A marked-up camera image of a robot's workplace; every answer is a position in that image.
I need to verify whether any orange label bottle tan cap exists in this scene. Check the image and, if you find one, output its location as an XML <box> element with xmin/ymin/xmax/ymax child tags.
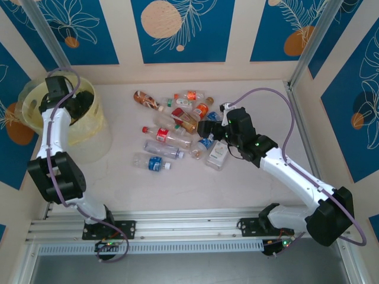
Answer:
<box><xmin>192</xmin><ymin>96</ymin><xmax>215</xmax><ymax>117</ymax></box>

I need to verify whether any red label amber bottle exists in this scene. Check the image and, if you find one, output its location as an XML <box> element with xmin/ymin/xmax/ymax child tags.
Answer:
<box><xmin>171</xmin><ymin>107</ymin><xmax>200</xmax><ymax>134</ymax></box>

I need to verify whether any square bottle white label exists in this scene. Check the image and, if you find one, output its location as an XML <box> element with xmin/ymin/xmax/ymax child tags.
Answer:
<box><xmin>205</xmin><ymin>141</ymin><xmax>230</xmax><ymax>172</ymax></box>

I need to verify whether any clear bottle orange label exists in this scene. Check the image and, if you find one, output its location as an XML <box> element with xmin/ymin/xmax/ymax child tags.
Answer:
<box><xmin>174</xmin><ymin>89</ymin><xmax>206</xmax><ymax>103</ymax></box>

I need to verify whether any red label cola bottle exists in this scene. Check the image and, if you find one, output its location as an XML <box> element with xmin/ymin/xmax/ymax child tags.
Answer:
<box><xmin>142</xmin><ymin>126</ymin><xmax>193</xmax><ymax>148</ymax></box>

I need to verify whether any clear unlabelled bottle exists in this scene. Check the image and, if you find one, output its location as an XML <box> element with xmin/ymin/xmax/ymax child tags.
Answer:
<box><xmin>143</xmin><ymin>139</ymin><xmax>185</xmax><ymax>160</ymax></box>

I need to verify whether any blue label bottle white cap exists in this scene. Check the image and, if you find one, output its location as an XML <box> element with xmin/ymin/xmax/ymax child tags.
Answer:
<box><xmin>132</xmin><ymin>151</ymin><xmax>172</xmax><ymax>172</ymax></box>

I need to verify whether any pale round plastic bin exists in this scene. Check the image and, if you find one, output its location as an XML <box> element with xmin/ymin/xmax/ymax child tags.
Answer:
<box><xmin>17</xmin><ymin>75</ymin><xmax>114</xmax><ymax>164</ymax></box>

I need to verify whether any clear bottle white green label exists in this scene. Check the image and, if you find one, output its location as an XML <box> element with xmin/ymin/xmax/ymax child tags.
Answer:
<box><xmin>161</xmin><ymin>97</ymin><xmax>194</xmax><ymax>109</ymax></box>

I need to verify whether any brown patterned bottle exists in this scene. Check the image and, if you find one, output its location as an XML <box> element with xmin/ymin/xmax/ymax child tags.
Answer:
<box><xmin>133</xmin><ymin>90</ymin><xmax>165</xmax><ymax>112</ymax></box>

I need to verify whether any controller board with LEDs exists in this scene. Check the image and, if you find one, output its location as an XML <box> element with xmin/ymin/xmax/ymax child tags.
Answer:
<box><xmin>262</xmin><ymin>236</ymin><xmax>297</xmax><ymax>257</ymax></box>
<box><xmin>94</xmin><ymin>240</ymin><xmax>121</xmax><ymax>253</ymax></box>

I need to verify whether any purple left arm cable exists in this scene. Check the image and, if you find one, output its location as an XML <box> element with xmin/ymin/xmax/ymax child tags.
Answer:
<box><xmin>46</xmin><ymin>67</ymin><xmax>130</xmax><ymax>263</ymax></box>

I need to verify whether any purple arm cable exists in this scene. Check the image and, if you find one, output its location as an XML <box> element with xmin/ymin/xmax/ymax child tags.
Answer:
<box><xmin>46</xmin><ymin>67</ymin><xmax>130</xmax><ymax>263</ymax></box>
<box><xmin>232</xmin><ymin>87</ymin><xmax>368</xmax><ymax>248</ymax></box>

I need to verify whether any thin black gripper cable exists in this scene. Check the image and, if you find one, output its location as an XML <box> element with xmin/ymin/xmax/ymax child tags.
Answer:
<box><xmin>226</xmin><ymin>143</ymin><xmax>248</xmax><ymax>162</ymax></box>

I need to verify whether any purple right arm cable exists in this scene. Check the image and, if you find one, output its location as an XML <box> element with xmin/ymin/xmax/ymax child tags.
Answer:
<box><xmin>232</xmin><ymin>87</ymin><xmax>368</xmax><ymax>248</ymax></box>

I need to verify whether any aluminium frame post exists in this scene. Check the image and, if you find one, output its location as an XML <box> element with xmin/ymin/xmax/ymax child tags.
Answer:
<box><xmin>288</xmin><ymin>0</ymin><xmax>349</xmax><ymax>89</ymax></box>
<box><xmin>20</xmin><ymin>0</ymin><xmax>75</xmax><ymax>76</ymax></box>

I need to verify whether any aluminium side rail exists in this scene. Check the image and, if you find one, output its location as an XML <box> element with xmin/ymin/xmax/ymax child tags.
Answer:
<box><xmin>42</xmin><ymin>201</ymin><xmax>56</xmax><ymax>220</ymax></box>
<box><xmin>284</xmin><ymin>81</ymin><xmax>323</xmax><ymax>178</ymax></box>

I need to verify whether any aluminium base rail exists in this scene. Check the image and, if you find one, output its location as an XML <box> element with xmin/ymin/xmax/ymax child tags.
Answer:
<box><xmin>25</xmin><ymin>208</ymin><xmax>300</xmax><ymax>242</ymax></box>

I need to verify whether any white slotted cable duct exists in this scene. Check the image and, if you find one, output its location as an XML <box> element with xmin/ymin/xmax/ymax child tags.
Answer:
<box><xmin>37</xmin><ymin>238</ymin><xmax>266</xmax><ymax>256</ymax></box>

